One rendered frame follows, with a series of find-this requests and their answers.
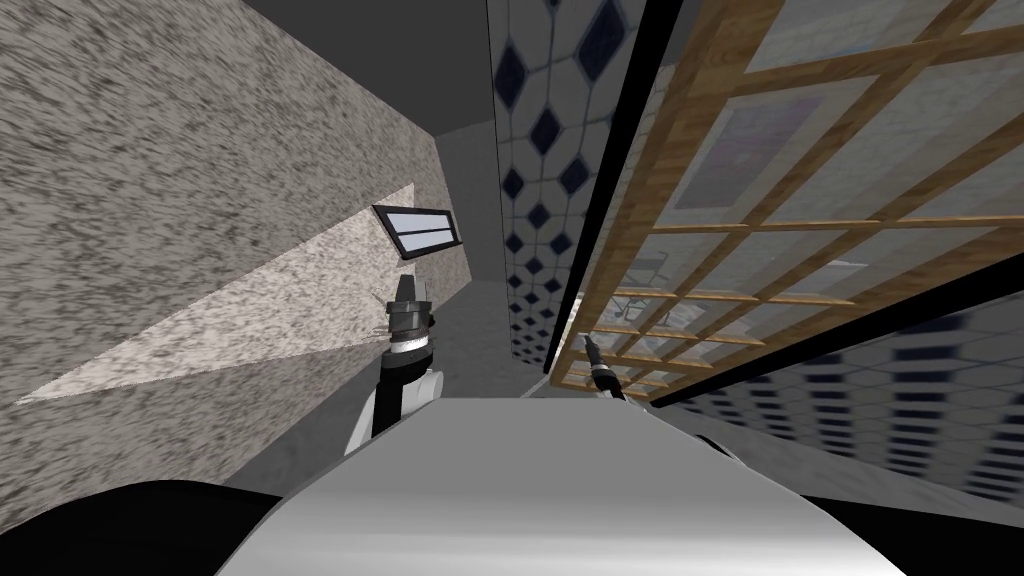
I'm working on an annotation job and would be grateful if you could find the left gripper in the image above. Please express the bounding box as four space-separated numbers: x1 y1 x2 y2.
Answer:
385 275 437 341

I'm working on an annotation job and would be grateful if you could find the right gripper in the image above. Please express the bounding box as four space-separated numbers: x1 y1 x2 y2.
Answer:
581 333 613 381

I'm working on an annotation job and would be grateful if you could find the black framed window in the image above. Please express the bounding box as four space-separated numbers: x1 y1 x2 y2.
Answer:
371 204 465 262

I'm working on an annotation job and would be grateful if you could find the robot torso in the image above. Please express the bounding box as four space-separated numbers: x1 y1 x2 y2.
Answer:
214 396 907 576

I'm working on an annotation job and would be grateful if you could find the wooden lattice glass door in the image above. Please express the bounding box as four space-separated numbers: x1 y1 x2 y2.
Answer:
550 0 1024 401

